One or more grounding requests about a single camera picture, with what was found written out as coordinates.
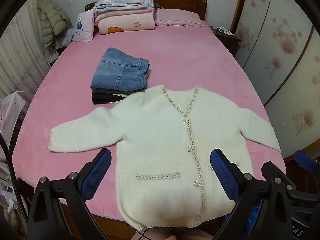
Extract white curtain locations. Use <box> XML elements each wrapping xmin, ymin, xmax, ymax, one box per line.
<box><xmin>0</xmin><ymin>0</ymin><xmax>50</xmax><ymax>98</ymax></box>

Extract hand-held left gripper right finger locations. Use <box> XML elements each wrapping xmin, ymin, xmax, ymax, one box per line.
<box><xmin>210</xmin><ymin>148</ymin><xmax>294</xmax><ymax>240</ymax></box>

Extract white paper bag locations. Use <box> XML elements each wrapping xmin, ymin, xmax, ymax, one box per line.
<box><xmin>0</xmin><ymin>91</ymin><xmax>27</xmax><ymax>133</ymax></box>

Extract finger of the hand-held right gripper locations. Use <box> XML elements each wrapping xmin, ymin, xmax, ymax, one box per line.
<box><xmin>294</xmin><ymin>150</ymin><xmax>320</xmax><ymax>173</ymax></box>
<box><xmin>261</xmin><ymin>161</ymin><xmax>320</xmax><ymax>208</ymax></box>

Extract pink pillow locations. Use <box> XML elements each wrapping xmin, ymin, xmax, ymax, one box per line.
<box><xmin>154</xmin><ymin>8</ymin><xmax>206</xmax><ymax>28</ymax></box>

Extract dark wooden nightstand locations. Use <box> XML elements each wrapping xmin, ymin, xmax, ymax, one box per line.
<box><xmin>209</xmin><ymin>25</ymin><xmax>242</xmax><ymax>55</ymax></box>

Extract white plastic bag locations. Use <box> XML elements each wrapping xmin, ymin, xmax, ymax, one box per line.
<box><xmin>55</xmin><ymin>29</ymin><xmax>74</xmax><ymax>49</ymax></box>

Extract folded black garment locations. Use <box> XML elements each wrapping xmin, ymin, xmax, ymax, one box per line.
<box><xmin>91</xmin><ymin>87</ymin><xmax>132</xmax><ymax>105</ymax></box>

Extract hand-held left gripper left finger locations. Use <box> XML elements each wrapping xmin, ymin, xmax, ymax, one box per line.
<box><xmin>26</xmin><ymin>148</ymin><xmax>112</xmax><ymax>240</ymax></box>

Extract white papers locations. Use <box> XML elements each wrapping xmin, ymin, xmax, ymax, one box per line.
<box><xmin>215</xmin><ymin>26</ymin><xmax>235</xmax><ymax>36</ymax></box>

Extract pink bed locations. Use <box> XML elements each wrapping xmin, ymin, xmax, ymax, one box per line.
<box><xmin>11</xmin><ymin>21</ymin><xmax>287</xmax><ymax>220</ymax></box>

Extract white knit cardigan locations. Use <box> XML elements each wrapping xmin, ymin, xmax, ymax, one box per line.
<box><xmin>47</xmin><ymin>85</ymin><xmax>281</xmax><ymax>230</ymax></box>

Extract small pink printed cushion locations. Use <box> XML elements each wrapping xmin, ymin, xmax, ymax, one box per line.
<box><xmin>72</xmin><ymin>10</ymin><xmax>96</xmax><ymax>42</ymax></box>

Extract folded blue jeans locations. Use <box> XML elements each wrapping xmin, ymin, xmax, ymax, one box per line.
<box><xmin>90</xmin><ymin>47</ymin><xmax>150</xmax><ymax>92</ymax></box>

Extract folded pink star-print quilt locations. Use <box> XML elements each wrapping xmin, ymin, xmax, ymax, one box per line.
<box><xmin>94</xmin><ymin>6</ymin><xmax>157</xmax><ymax>34</ymax></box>

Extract wooden headboard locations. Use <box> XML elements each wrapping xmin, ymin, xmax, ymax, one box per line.
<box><xmin>85</xmin><ymin>0</ymin><xmax>208</xmax><ymax>22</ymax></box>

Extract floral wardrobe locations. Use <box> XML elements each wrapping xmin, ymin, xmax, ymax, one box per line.
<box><xmin>230</xmin><ymin>0</ymin><xmax>320</xmax><ymax>155</ymax></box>

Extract green puffer jacket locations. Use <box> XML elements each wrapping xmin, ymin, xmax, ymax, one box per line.
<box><xmin>36</xmin><ymin>0</ymin><xmax>73</xmax><ymax>53</ymax></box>

